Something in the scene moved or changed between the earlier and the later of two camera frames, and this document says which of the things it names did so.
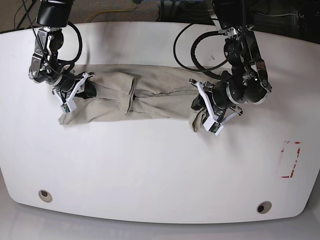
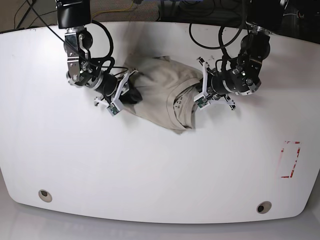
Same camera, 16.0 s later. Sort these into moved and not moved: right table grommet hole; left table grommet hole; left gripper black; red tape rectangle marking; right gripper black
Moved: left gripper black; right gripper black
Not moved: red tape rectangle marking; right table grommet hole; left table grommet hole
